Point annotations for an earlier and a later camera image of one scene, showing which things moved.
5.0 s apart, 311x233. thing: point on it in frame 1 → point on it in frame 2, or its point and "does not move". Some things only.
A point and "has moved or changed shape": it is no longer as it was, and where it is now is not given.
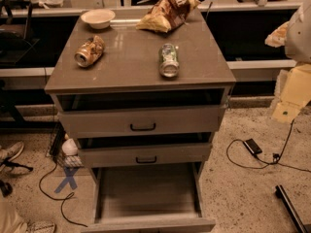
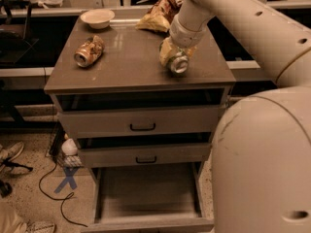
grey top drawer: x=141 y=121 does not move
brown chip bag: x=169 y=13 does not move
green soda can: x=169 y=66 has moved or changed shape
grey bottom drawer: x=149 y=199 does not move
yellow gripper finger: x=277 y=38 → x=183 y=33
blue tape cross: x=70 y=172 does not move
